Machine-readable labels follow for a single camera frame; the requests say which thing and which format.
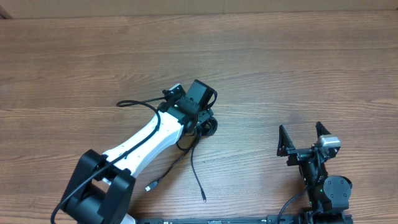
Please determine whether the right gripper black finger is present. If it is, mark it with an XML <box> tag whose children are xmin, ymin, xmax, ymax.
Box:
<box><xmin>315</xmin><ymin>121</ymin><xmax>330</xmax><ymax>138</ymax></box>
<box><xmin>277</xmin><ymin>124</ymin><xmax>295</xmax><ymax>157</ymax></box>

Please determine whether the black USB cable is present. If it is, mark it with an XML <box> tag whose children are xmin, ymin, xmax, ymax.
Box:
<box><xmin>144</xmin><ymin>116</ymin><xmax>218</xmax><ymax>192</ymax></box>

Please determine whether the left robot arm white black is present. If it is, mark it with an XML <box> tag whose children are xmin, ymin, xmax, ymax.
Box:
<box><xmin>50</xmin><ymin>80</ymin><xmax>218</xmax><ymax>224</ymax></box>

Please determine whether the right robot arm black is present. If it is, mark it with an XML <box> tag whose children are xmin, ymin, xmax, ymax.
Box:
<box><xmin>276</xmin><ymin>121</ymin><xmax>354</xmax><ymax>224</ymax></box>

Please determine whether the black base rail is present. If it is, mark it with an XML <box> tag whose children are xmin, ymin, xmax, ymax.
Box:
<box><xmin>122</xmin><ymin>215</ymin><xmax>354</xmax><ymax>224</ymax></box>

